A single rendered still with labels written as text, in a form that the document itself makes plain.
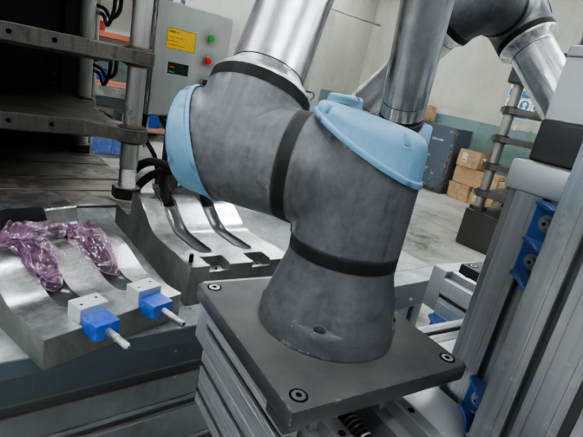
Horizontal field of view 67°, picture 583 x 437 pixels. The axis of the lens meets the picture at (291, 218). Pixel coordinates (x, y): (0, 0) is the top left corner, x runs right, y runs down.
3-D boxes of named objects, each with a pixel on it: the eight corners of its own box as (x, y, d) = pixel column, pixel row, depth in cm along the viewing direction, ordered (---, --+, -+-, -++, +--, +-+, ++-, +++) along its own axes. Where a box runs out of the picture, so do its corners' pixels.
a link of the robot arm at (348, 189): (396, 277, 39) (440, 126, 35) (259, 234, 43) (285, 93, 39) (406, 241, 50) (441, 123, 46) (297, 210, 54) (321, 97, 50)
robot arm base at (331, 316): (420, 349, 47) (448, 266, 44) (305, 375, 39) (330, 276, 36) (337, 284, 59) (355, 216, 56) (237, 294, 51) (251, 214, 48)
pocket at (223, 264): (228, 278, 96) (231, 263, 95) (206, 281, 93) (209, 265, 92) (219, 270, 99) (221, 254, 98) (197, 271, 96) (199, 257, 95)
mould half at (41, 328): (178, 317, 87) (185, 267, 84) (42, 371, 66) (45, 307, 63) (49, 232, 113) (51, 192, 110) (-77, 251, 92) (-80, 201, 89)
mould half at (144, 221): (283, 290, 108) (294, 239, 104) (184, 306, 92) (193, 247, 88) (196, 219, 144) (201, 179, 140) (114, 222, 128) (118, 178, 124)
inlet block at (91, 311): (140, 355, 70) (144, 326, 68) (112, 368, 66) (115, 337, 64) (94, 319, 76) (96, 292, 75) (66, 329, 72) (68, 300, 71)
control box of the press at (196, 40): (188, 351, 207) (239, 18, 164) (122, 367, 188) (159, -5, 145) (170, 327, 223) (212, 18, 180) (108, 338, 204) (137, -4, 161)
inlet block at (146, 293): (193, 333, 78) (196, 306, 77) (170, 342, 74) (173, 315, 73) (147, 302, 85) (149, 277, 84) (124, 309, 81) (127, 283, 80)
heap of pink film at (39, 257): (130, 272, 89) (134, 237, 87) (38, 296, 74) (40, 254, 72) (62, 229, 102) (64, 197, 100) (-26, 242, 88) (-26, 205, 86)
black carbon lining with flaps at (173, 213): (254, 257, 106) (261, 220, 104) (193, 262, 97) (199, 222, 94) (193, 209, 132) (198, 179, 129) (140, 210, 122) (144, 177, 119)
